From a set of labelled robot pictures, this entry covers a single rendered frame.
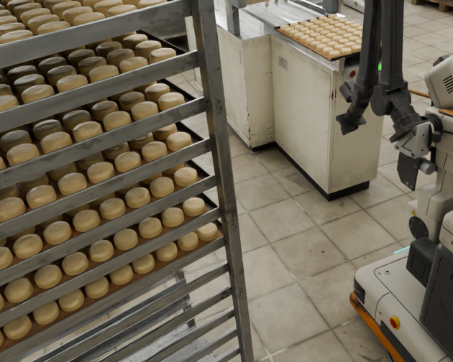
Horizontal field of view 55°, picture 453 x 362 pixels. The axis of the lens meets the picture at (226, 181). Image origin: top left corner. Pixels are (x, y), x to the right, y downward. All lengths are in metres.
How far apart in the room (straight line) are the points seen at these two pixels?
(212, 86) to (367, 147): 1.85
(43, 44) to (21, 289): 0.48
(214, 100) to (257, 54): 1.98
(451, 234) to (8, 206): 1.15
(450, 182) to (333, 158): 0.94
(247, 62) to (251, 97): 0.24
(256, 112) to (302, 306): 1.36
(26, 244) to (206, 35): 0.50
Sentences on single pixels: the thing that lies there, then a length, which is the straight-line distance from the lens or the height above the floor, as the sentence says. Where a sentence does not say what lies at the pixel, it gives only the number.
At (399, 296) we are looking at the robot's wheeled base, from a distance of 1.86.
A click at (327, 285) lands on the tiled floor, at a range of 2.22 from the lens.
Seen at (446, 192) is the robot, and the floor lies 0.69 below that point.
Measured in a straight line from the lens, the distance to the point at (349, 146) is 2.49.
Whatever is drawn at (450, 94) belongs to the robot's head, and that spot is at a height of 1.06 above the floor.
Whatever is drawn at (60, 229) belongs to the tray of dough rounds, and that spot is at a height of 1.15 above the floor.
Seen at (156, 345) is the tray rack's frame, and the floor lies 0.15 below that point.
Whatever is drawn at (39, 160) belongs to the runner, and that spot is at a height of 1.33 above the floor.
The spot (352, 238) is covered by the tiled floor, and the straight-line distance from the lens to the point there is 2.46.
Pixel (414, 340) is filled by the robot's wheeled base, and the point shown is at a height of 0.26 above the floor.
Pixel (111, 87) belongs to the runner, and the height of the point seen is 1.41.
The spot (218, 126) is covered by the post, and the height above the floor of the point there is 1.28.
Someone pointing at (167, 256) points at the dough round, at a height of 0.97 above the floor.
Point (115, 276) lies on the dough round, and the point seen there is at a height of 0.97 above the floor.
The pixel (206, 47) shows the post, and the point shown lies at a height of 1.44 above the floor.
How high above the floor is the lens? 1.69
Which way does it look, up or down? 36 degrees down
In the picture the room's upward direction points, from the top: 7 degrees counter-clockwise
